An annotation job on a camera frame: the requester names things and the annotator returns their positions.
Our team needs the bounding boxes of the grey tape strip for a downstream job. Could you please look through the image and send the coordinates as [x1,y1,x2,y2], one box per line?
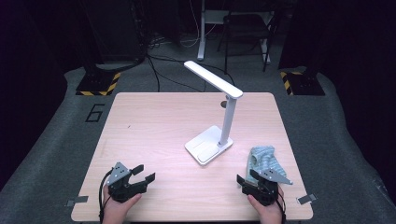
[297,193,318,205]
[64,195,90,207]

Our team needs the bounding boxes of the white desk lamp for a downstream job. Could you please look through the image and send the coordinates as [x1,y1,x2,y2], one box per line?
[183,60,244,166]

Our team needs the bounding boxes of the blue striped cloth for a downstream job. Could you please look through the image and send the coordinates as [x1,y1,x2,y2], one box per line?
[246,145,288,188]

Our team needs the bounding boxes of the left hand-held gripper black cable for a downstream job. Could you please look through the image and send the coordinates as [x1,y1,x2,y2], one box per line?
[98,169,114,224]

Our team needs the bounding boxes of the dark cabinet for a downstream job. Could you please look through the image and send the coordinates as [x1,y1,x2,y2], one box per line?
[81,0,148,63]

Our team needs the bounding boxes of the white cable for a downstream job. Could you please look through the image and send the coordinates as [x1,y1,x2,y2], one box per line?
[180,0,219,49]

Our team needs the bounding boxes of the hand-held gripper black cable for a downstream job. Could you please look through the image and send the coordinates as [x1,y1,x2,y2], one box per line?
[98,169,114,224]
[275,189,288,224]

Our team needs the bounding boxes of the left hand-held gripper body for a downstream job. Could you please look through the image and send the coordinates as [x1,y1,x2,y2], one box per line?
[106,161,148,203]

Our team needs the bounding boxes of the black floor cable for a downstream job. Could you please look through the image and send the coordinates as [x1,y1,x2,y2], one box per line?
[146,55,162,93]
[152,59,207,93]
[148,55,236,87]

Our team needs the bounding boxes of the person's right hand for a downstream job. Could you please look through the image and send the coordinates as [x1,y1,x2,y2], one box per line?
[247,186,285,224]

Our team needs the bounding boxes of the person's left hand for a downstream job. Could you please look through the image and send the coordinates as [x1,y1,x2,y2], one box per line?
[102,186,143,224]

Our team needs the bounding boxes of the black chair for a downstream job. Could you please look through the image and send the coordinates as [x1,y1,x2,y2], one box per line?
[217,12,278,75]

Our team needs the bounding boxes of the dark curtain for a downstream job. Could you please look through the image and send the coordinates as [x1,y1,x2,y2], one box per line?
[0,0,94,190]
[278,0,396,200]

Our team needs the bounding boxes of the right hand-held gripper black cable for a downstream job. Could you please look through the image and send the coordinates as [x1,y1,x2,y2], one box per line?
[275,189,288,224]

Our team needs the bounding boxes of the white desk frame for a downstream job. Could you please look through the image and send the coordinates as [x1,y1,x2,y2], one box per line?
[196,0,276,64]

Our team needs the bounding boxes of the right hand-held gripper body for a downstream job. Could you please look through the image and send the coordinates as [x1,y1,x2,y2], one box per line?
[242,168,293,207]

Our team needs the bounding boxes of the black stand base yellow stripes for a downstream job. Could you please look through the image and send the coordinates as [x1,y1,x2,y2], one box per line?
[75,63,121,97]
[279,70,326,96]

